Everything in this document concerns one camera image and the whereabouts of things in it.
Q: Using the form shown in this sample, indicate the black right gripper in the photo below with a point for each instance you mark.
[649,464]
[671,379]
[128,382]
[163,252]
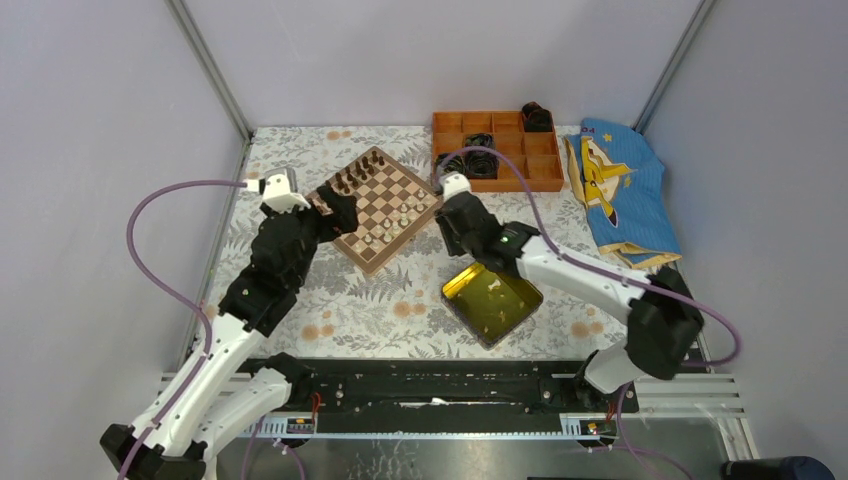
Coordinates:
[453,248]

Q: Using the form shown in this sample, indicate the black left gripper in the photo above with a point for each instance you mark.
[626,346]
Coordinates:
[344,210]

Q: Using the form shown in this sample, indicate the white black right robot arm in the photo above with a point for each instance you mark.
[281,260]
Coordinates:
[660,324]

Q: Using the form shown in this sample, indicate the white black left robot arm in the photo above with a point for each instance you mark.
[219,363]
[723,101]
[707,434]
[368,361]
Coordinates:
[181,433]

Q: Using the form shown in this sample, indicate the wooden chess board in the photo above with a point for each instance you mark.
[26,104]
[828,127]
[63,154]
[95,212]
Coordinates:
[378,200]

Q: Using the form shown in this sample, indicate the gold metal tin tray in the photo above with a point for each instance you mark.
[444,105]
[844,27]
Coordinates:
[490,305]

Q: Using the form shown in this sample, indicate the orange compartment tray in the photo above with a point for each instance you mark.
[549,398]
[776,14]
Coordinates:
[535,154]

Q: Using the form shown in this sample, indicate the blue pikachu cloth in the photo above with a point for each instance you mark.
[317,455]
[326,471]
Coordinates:
[618,179]

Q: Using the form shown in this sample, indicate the dark blue cylinder object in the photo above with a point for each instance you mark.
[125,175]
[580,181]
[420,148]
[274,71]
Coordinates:
[783,468]

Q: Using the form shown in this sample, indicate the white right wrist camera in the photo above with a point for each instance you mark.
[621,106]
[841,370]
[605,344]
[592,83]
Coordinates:
[454,184]

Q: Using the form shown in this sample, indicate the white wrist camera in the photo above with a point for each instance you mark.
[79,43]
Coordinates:
[279,192]
[454,184]

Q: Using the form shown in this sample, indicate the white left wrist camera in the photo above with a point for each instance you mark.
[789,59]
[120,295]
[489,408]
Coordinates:
[279,192]

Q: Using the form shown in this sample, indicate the black rolled strap corner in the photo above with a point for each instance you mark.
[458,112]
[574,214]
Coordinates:
[536,119]

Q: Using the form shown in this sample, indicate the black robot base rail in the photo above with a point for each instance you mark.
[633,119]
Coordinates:
[444,397]

